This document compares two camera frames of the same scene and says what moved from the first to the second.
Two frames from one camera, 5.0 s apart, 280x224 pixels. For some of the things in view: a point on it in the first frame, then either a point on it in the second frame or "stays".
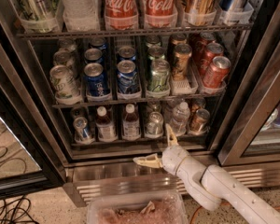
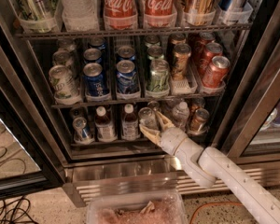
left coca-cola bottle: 120,7 stays
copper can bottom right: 200,124 stays
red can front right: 217,73 stays
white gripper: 174,160 -> 172,139
